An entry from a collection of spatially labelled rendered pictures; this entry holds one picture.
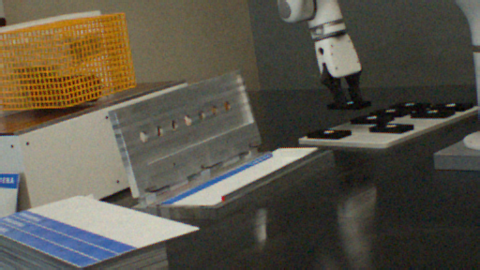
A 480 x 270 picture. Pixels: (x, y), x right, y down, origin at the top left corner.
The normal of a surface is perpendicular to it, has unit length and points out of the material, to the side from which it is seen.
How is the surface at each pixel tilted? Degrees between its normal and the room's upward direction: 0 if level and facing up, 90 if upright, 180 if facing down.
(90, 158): 90
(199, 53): 90
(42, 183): 90
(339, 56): 78
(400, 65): 90
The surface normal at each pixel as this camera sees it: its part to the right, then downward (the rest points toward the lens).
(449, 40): -0.64, 0.23
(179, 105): 0.79, -0.18
